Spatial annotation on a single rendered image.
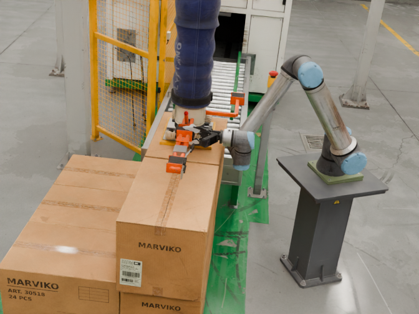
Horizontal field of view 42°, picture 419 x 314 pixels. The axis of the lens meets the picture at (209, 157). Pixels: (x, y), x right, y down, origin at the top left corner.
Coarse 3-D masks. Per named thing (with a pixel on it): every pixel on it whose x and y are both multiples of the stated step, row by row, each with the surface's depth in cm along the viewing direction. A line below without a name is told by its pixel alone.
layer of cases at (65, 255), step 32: (96, 160) 365; (64, 192) 328; (96, 192) 331; (32, 224) 297; (64, 224) 299; (96, 224) 302; (32, 256) 274; (64, 256) 276; (96, 256) 278; (0, 288) 271; (32, 288) 269; (64, 288) 267; (96, 288) 265
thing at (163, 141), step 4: (168, 120) 327; (172, 120) 321; (164, 128) 317; (164, 132) 313; (164, 136) 307; (160, 140) 303; (164, 140) 304; (168, 140) 304; (172, 140) 304; (160, 144) 303; (164, 144) 303; (168, 144) 302; (172, 144) 302
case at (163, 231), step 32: (160, 160) 289; (128, 192) 259; (160, 192) 261; (192, 192) 264; (128, 224) 238; (160, 224) 238; (192, 224) 240; (128, 256) 246; (160, 256) 245; (192, 256) 243; (128, 288) 255; (160, 288) 253; (192, 288) 251
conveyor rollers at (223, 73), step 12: (216, 60) 568; (216, 72) 536; (228, 72) 543; (240, 72) 543; (216, 84) 511; (228, 84) 511; (240, 84) 512; (216, 96) 481; (228, 96) 487; (168, 108) 450; (216, 108) 457; (228, 108) 463; (240, 108) 463; (228, 120) 439
